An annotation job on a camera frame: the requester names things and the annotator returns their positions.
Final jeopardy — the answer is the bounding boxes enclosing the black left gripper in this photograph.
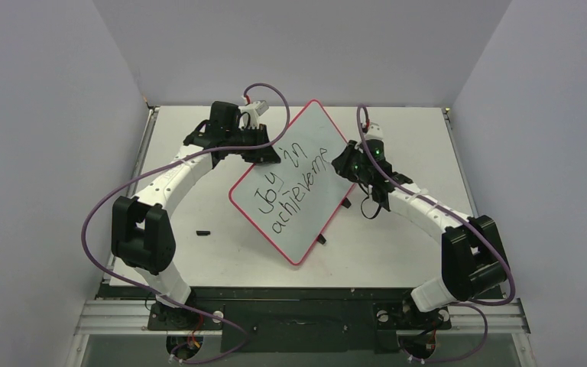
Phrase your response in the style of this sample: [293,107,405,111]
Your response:
[227,125,280,164]

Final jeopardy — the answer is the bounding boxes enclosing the red framed whiteboard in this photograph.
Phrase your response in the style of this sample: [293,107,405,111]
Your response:
[229,99,354,265]

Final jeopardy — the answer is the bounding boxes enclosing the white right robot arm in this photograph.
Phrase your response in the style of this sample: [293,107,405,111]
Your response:
[332,139,516,326]

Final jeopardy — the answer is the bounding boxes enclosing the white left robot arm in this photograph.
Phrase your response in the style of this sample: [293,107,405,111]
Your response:
[112,101,281,329]

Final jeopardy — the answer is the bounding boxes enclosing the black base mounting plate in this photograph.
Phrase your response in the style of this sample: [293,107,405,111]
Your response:
[96,284,456,359]

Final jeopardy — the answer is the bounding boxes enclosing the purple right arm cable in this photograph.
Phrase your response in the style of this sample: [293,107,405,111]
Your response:
[356,105,517,365]

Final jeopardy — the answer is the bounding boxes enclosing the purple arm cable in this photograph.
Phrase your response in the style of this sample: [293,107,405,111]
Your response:
[356,105,517,365]
[80,83,291,365]

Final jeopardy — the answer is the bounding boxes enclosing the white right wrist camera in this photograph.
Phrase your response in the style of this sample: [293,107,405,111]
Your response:
[364,123,384,141]

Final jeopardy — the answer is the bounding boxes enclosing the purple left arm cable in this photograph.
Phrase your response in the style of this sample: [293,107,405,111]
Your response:
[80,83,291,365]

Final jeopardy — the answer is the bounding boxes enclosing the aluminium frame rail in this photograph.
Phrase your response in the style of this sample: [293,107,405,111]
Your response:
[75,300,530,336]

